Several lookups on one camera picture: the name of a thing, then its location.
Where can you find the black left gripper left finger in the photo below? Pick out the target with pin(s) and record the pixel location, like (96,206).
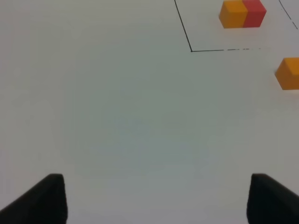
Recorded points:
(44,203)

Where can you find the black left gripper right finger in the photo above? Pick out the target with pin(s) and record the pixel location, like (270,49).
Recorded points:
(270,202)

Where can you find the red template cube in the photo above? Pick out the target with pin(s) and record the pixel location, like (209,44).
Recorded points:
(255,15)

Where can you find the orange template cube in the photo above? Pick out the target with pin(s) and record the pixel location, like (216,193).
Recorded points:
(233,14)

